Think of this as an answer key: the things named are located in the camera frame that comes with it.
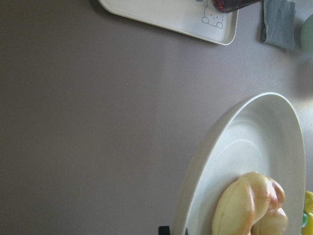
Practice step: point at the yellow lemon near edge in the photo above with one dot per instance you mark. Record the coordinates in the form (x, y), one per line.
(307, 223)

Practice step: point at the grey folded cloth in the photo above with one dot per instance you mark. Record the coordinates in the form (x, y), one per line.
(278, 23)

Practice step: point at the white plate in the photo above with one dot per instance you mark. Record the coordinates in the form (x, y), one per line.
(261, 134)

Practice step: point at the dark tea bottle on tray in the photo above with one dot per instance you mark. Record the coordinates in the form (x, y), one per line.
(227, 6)

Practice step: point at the cream rabbit tray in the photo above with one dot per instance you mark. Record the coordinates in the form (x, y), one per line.
(196, 18)

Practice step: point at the green ceramic bowl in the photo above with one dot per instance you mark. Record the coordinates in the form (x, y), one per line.
(306, 35)

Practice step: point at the glazed braided donut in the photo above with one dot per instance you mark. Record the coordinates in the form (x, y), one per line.
(252, 205)

